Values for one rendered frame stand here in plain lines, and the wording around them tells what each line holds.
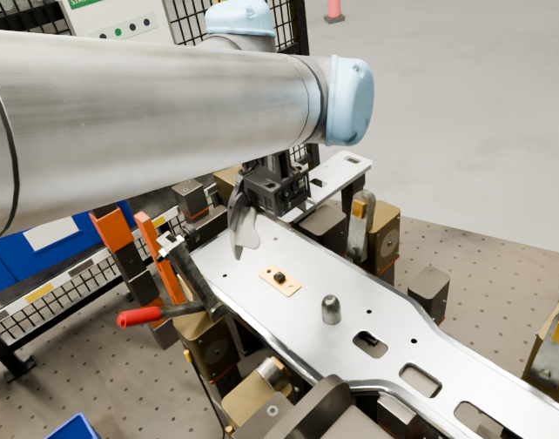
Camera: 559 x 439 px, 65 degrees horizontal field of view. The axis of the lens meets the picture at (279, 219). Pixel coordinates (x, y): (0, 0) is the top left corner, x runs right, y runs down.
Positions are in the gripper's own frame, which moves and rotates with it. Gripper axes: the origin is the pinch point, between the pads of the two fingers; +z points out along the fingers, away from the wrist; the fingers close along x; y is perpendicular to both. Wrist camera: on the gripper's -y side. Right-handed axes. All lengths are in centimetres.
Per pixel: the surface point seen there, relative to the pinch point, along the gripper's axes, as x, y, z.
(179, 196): -1.0, -28.5, 4.6
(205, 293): -14.8, 1.7, 0.5
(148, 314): -22.9, 0.6, -1.8
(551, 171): 214, -15, 111
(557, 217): 175, 3, 111
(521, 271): 58, 23, 41
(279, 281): -0.6, 1.0, 10.5
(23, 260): -31.6, -36.5, 4.9
